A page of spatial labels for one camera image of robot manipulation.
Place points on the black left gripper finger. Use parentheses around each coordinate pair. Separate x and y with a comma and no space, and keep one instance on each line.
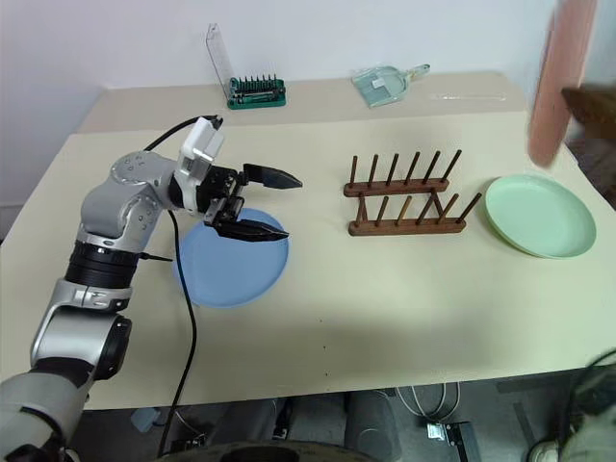
(272,178)
(252,231)

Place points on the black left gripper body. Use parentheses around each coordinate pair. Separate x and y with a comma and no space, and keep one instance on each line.
(222,190)

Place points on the pink plate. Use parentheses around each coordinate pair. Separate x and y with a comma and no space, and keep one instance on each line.
(558,72)

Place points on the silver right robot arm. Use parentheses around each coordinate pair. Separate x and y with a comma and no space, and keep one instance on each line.
(594,399)

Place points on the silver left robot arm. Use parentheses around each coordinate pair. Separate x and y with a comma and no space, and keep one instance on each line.
(110,202)

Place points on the wooden dish rack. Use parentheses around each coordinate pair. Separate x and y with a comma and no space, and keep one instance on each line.
(404,227)

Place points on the blue plate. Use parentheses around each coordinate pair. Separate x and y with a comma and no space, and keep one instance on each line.
(231,274)

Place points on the green screwdriver bit set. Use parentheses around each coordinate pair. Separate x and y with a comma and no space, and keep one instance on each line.
(255,96)

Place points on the clear green dustpan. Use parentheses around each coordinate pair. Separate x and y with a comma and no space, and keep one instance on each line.
(380,86)

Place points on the small blue object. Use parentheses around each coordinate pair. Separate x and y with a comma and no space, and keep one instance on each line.
(146,419)

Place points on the green plate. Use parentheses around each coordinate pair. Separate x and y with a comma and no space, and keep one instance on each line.
(539,216)

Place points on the black box under table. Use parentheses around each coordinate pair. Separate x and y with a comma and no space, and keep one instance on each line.
(450,435)

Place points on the dark brown blurred object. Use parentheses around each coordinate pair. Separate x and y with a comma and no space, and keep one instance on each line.
(592,106)

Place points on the white shoe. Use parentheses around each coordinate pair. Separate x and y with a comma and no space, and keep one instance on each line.
(546,451)

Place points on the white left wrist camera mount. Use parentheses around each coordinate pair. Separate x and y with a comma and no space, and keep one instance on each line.
(197,144)

